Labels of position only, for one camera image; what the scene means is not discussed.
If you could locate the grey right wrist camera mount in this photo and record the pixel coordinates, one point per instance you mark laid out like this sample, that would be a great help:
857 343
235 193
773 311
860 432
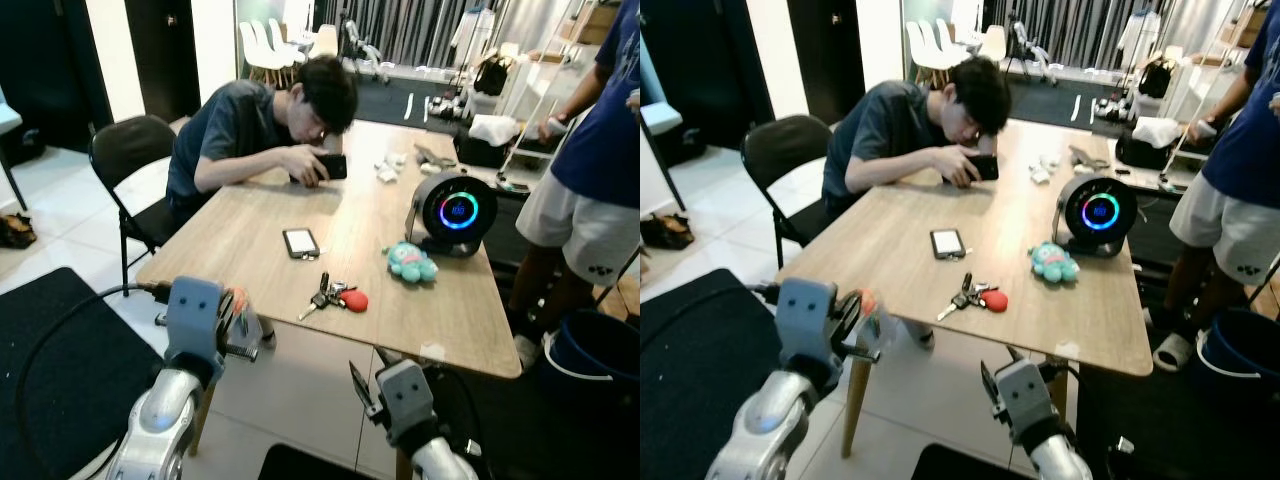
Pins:
1025 398
405 398

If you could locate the small grey tool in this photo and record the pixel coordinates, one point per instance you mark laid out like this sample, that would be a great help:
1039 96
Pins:
435 156
1088 158

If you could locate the black backpack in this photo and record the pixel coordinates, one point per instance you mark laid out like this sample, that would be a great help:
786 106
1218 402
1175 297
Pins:
493 76
1157 76

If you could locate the black floor rug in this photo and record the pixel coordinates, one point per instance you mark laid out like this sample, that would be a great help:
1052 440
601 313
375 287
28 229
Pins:
700 360
70 380

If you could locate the seated person grey shirt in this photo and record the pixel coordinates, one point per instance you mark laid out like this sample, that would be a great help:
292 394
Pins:
885 130
230 130

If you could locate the clear table corner guard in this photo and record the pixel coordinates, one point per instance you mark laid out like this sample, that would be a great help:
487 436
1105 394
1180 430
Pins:
1068 351
432 351

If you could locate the keys with red fob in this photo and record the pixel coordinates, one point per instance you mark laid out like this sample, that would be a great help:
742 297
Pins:
352 300
992 300

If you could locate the black floor mat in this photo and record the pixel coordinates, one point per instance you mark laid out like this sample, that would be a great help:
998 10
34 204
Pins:
970 465
320 465

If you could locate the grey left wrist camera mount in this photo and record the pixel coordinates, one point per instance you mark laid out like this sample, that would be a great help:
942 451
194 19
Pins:
805 315
193 315

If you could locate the black folding chair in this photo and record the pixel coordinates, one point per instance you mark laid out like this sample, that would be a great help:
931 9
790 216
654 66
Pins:
130 150
780 150

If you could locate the light wooden table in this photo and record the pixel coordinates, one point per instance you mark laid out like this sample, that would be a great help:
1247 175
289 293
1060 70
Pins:
250 250
890 250

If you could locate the standing person blue shirt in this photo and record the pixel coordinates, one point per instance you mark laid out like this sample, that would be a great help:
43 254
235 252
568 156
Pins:
600 150
1245 150

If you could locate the teal plush toy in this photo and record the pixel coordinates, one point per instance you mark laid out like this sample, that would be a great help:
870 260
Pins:
412 262
1055 262

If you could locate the small white table items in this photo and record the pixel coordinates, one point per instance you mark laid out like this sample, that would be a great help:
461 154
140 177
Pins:
1043 168
388 168

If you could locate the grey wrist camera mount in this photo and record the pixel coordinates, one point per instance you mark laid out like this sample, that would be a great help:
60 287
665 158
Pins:
805 315
405 398
1025 398
193 315

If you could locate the light blue side table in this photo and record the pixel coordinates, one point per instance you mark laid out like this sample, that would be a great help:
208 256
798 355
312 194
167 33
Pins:
8 115
660 117

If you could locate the white cloth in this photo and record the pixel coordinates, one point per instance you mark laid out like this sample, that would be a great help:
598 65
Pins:
495 129
1157 131

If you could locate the black box bag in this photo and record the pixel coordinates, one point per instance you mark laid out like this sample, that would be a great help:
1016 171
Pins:
480 155
1140 155

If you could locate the brown floor bag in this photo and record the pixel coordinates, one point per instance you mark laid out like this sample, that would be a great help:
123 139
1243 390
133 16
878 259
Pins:
16 232
668 232

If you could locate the dark blue bucket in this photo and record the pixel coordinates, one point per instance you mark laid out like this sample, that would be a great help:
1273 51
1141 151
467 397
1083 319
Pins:
590 345
1240 350

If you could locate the white chairs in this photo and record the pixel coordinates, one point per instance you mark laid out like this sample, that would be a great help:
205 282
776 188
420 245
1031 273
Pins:
265 42
932 42

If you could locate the round black glowing speaker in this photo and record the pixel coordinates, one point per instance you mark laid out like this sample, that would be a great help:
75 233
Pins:
458 210
1100 210

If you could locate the black phone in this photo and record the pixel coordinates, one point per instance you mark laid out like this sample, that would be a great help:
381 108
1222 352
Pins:
985 167
333 167

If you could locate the wooden table leg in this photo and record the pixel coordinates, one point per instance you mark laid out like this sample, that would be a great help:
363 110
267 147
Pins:
201 425
856 400

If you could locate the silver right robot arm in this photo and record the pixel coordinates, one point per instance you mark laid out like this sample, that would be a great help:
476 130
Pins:
1062 460
440 460

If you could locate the white slipper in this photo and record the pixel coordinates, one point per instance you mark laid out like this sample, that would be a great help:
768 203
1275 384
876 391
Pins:
527 352
1170 352

